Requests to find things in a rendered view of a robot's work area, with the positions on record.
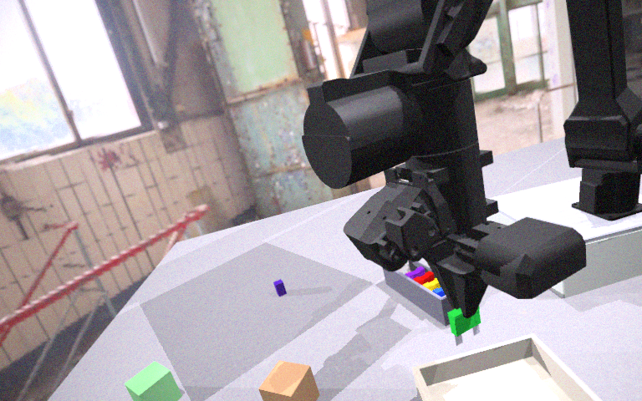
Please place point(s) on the green blade fuse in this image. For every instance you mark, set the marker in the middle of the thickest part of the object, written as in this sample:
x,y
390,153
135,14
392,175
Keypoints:
x,y
460,324

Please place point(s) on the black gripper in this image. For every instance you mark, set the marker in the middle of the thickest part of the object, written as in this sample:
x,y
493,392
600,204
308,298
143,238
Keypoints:
x,y
524,259

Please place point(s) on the green block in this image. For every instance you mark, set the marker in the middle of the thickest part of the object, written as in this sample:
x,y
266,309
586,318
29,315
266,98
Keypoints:
x,y
154,383

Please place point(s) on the tan cube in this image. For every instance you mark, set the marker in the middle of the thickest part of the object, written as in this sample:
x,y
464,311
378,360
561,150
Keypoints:
x,y
289,382

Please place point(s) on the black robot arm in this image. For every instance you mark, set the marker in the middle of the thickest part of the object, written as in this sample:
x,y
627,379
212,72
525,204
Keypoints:
x,y
409,93

